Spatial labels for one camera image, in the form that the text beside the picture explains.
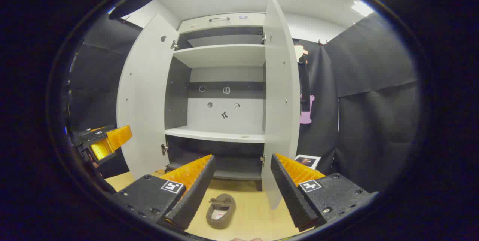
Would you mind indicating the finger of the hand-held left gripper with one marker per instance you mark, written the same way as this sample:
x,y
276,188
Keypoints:
x,y
119,136
101,150

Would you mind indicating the grey shoe cabinet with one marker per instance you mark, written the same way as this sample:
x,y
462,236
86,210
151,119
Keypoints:
x,y
224,55

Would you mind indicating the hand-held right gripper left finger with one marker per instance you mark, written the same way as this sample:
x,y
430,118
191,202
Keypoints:
x,y
196,196

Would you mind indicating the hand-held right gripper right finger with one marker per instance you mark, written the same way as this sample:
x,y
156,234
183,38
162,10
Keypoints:
x,y
288,192

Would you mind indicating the white portrait cover book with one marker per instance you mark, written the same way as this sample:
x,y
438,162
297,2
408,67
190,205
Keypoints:
x,y
307,161

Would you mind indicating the light grey cabinet door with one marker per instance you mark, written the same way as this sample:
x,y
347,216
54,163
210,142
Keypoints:
x,y
146,95
280,102

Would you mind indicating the white plush toy orange feet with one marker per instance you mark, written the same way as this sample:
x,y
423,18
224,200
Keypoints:
x,y
161,171

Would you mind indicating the brown fuzzy shoe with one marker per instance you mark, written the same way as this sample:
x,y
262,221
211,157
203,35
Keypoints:
x,y
229,205

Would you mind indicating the small ceiling light panel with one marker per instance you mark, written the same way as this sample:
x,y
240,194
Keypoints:
x,y
361,8

